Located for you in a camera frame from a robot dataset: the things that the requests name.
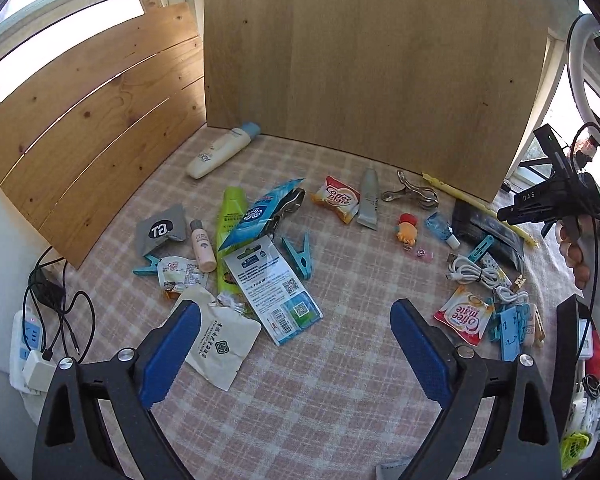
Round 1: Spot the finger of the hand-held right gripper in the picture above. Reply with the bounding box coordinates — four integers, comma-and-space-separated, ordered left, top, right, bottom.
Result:
497, 177, 578, 227

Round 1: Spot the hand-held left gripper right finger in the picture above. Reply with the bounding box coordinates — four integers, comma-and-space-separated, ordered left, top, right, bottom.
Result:
389, 298, 563, 480

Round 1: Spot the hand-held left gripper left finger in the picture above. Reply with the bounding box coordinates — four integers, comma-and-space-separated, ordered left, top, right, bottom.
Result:
32, 300, 203, 480

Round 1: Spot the white USB cable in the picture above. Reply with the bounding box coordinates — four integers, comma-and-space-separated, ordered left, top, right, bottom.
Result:
445, 254, 502, 289
494, 284, 529, 307

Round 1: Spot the black organizer box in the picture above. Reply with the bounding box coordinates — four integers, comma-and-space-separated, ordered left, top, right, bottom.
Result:
550, 294, 600, 467

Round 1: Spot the white desktop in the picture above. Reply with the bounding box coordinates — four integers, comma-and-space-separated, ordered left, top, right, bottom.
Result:
0, 240, 51, 461

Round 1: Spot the person's right hand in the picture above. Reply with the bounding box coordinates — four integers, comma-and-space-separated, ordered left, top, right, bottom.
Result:
554, 215, 595, 291

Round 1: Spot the white paper pouch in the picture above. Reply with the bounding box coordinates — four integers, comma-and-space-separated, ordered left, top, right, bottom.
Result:
172, 285, 262, 392

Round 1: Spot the red white creamer packet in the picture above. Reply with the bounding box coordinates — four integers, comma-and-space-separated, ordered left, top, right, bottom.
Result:
311, 176, 361, 225
434, 285, 496, 346

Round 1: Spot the black plastic packet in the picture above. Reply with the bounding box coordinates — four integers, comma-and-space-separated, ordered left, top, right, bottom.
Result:
452, 199, 527, 272

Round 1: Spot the yellow stick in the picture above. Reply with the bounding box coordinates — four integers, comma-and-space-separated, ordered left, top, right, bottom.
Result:
422, 172, 539, 248

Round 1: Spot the white orange snack sachet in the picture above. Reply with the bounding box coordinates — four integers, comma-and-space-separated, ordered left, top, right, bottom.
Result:
157, 256, 209, 302

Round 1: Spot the small blue bottle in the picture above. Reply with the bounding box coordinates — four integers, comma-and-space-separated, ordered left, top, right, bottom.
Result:
425, 212, 461, 247

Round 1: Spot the small pink bottle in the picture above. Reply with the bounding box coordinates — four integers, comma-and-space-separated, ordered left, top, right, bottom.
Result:
190, 219, 217, 274

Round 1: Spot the blue white card package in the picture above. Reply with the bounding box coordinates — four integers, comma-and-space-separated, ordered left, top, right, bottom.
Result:
223, 235, 324, 347

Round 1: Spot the large metal clip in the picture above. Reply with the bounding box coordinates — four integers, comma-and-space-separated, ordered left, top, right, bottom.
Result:
381, 170, 440, 210
266, 187, 307, 234

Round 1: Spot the orange toy figure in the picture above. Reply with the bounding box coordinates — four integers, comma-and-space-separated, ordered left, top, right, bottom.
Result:
395, 213, 419, 247

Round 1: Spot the white charger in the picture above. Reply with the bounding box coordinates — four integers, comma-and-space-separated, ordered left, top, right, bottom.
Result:
22, 350, 57, 392

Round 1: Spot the black power adapter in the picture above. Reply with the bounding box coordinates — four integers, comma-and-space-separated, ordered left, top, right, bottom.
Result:
30, 271, 67, 312

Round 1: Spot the white power strip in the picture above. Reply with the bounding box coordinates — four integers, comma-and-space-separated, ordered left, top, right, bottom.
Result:
9, 310, 56, 394

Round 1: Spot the green tube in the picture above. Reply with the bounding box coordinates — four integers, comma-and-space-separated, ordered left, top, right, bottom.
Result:
216, 186, 252, 297

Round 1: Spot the grey tube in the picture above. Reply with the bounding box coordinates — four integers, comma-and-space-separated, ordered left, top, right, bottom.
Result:
356, 167, 381, 231

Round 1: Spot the blue wet wipes packet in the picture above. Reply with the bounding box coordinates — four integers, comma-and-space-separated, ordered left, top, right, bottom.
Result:
217, 178, 306, 252

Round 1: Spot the yellow-green small fan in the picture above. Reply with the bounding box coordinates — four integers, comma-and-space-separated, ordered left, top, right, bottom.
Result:
560, 432, 594, 462

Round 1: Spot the white lotion bottle blue cap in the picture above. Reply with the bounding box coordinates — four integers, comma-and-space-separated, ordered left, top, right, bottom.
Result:
186, 122, 262, 179

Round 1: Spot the white ring light on tripod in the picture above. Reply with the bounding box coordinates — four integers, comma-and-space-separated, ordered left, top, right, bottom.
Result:
502, 12, 600, 193

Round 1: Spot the black power cable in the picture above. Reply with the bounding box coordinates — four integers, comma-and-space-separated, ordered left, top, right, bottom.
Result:
26, 245, 97, 362

